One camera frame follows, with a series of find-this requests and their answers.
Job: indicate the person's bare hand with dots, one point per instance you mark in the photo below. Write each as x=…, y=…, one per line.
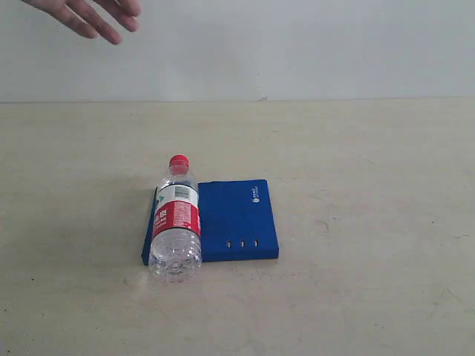
x=80, y=17

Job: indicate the blue ring binder notebook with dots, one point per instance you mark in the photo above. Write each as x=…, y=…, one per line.
x=237, y=221

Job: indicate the clear plastic water bottle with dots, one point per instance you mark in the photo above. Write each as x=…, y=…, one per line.
x=175, y=251

